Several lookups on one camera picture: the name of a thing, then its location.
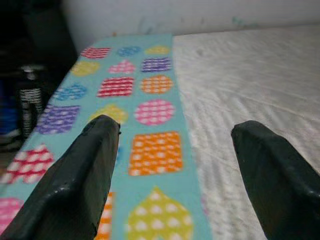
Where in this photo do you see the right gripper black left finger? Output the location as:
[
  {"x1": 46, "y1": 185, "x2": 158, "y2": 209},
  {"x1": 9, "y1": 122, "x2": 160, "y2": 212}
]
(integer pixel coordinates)
[{"x1": 0, "y1": 114, "x2": 122, "y2": 240}]

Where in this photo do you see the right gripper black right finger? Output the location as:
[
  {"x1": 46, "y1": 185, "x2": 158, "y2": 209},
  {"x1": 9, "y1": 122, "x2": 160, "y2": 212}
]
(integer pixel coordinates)
[{"x1": 230, "y1": 119, "x2": 320, "y2": 240}]

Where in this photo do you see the teal blanket with coloured shapes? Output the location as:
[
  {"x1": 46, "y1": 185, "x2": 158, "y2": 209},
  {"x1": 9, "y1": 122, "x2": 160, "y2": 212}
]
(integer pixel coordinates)
[{"x1": 0, "y1": 33, "x2": 214, "y2": 240}]

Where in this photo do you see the black bag with white lettering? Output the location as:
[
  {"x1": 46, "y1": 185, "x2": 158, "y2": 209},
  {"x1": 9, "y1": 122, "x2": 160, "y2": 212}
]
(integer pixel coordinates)
[{"x1": 14, "y1": 62, "x2": 51, "y2": 143}]

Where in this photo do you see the grey quilted mattress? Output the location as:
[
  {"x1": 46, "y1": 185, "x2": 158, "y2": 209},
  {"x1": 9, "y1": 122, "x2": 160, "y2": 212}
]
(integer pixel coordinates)
[{"x1": 171, "y1": 23, "x2": 320, "y2": 240}]

